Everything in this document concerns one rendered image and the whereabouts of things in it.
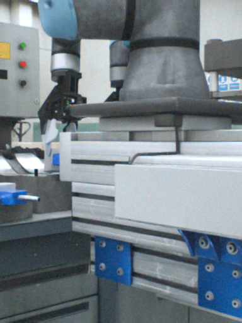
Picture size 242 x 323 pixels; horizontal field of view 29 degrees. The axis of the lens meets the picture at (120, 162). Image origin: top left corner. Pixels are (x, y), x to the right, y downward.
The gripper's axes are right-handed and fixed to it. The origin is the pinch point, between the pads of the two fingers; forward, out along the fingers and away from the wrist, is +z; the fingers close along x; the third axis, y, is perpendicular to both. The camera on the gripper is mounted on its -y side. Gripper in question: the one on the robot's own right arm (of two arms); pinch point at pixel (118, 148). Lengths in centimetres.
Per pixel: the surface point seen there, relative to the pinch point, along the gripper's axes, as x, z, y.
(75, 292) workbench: -25.7, 36.1, 14.8
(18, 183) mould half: -36.0, 8.2, 4.6
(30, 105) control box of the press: 8, -18, -73
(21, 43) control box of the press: 3, -44, -71
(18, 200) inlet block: -45, 10, 23
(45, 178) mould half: -33.6, 6.5, 14.2
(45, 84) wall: 407, -118, -766
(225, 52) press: 316, -95, -215
